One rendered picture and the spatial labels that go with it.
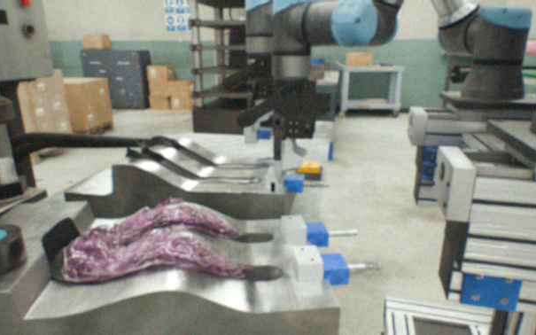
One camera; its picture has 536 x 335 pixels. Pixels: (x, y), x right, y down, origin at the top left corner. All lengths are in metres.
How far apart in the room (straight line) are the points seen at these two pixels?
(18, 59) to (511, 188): 1.32
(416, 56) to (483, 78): 6.25
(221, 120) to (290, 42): 4.24
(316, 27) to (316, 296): 0.44
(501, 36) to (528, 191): 0.56
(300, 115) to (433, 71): 6.77
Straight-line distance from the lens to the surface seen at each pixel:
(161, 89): 7.71
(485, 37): 1.17
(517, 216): 0.69
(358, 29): 0.66
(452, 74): 6.39
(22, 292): 0.55
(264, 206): 0.77
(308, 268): 0.55
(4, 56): 1.38
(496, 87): 1.15
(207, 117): 4.99
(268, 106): 0.76
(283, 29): 0.73
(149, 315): 0.50
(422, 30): 7.40
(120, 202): 0.89
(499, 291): 0.80
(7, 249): 0.56
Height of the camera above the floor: 1.17
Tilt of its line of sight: 18 degrees down
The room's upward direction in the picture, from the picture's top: straight up
